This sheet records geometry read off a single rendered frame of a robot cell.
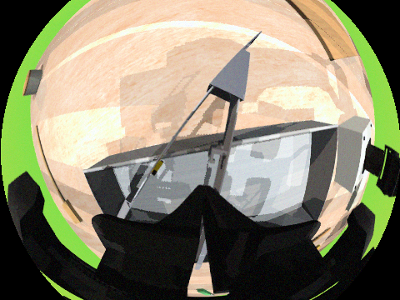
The light brown wooden board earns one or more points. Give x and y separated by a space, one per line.
327 28

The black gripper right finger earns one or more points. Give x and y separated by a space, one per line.
235 241

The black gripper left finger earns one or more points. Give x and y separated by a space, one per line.
173 240

